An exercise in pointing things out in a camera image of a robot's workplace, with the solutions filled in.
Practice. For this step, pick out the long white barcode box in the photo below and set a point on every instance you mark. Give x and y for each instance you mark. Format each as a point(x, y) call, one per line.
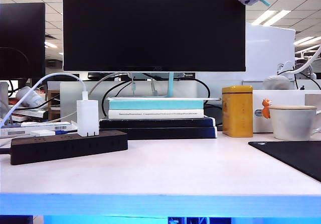
point(37, 128)

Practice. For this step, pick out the teal monitor stand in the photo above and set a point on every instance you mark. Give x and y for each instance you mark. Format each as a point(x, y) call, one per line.
point(171, 86)

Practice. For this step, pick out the dark blue book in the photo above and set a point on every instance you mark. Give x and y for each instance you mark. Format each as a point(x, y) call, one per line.
point(150, 123)
point(163, 133)

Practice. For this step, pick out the large black computer monitor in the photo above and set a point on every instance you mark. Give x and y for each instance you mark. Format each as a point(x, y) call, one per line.
point(150, 25)

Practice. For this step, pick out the black mouse mat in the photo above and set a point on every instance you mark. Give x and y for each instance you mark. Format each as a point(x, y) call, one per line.
point(296, 156)

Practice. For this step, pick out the white ceiling light panel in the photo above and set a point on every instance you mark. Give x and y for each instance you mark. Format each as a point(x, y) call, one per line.
point(306, 40)
point(270, 16)

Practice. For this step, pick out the thick white tube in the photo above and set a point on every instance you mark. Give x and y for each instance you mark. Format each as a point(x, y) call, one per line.
point(301, 69)

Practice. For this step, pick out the brown wooden box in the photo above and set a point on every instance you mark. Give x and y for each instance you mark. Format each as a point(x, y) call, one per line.
point(53, 103)

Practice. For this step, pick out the white ceramic mug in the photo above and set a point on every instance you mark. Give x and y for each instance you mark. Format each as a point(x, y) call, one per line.
point(291, 126)

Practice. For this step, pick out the white usb wall charger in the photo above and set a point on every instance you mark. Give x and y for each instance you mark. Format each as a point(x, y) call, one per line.
point(87, 118)

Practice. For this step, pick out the small black computer monitor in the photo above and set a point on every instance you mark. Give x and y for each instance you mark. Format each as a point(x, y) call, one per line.
point(22, 33)

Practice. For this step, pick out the grey translucent container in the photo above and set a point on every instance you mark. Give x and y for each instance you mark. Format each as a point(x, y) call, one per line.
point(3, 96)

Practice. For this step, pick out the white whiteboard panel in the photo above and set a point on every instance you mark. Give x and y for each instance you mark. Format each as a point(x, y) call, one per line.
point(270, 53)

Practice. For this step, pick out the yellow tin box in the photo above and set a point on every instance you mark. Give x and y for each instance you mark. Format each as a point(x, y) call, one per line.
point(238, 113)

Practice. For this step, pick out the wooden mug lid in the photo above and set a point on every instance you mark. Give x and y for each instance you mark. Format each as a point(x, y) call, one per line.
point(292, 107)

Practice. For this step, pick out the teal book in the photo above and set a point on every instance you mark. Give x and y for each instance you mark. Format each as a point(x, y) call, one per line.
point(155, 105)

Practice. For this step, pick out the white blue-edged book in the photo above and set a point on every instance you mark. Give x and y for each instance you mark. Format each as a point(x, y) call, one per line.
point(30, 113)

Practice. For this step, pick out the black power strip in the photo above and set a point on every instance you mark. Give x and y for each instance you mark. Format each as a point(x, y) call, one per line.
point(75, 147)

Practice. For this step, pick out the white plastic bottle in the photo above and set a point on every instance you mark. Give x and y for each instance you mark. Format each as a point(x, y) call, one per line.
point(35, 101)

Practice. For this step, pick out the orange fox figurine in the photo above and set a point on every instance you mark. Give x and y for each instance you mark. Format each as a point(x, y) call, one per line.
point(265, 109)

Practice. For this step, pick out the small white flat box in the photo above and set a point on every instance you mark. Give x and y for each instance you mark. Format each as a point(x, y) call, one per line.
point(42, 132)

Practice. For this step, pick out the white rounded object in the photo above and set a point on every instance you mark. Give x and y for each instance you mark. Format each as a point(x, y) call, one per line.
point(276, 82)

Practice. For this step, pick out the small white desk fan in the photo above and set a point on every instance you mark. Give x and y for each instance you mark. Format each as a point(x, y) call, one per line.
point(307, 70)

